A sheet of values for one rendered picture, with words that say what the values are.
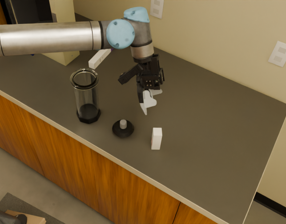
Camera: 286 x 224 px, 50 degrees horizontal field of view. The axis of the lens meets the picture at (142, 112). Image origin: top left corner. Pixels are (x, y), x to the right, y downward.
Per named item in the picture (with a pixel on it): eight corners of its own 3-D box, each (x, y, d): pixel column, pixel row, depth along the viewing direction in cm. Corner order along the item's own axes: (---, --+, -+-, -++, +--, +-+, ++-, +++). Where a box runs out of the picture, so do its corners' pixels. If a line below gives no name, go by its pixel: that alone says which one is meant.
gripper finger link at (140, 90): (142, 103, 105) (140, 78, 103) (138, 103, 106) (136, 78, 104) (146, 101, 109) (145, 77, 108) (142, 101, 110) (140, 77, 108)
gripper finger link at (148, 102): (156, 116, 106) (155, 90, 104) (140, 116, 108) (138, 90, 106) (158, 114, 109) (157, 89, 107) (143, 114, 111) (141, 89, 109)
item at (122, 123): (120, 119, 134) (120, 110, 129) (138, 129, 131) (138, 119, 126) (107, 134, 128) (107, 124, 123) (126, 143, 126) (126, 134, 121)
